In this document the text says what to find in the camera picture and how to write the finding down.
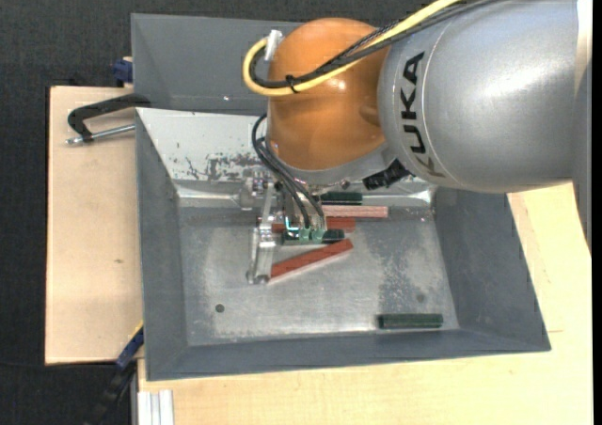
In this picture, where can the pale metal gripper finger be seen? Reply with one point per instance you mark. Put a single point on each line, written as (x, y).
(267, 207)
(259, 258)

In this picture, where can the dark green flat block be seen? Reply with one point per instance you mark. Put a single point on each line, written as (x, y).
(342, 197)
(410, 321)
(335, 236)

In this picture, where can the red-brown flat block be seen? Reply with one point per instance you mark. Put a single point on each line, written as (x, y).
(341, 224)
(312, 261)

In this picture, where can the pale pink flat block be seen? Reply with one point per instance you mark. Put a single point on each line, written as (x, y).
(357, 211)

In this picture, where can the grey metal bin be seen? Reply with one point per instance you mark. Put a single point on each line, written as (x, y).
(301, 310)

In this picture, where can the pale flat board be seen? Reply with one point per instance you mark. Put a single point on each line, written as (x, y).
(91, 235)

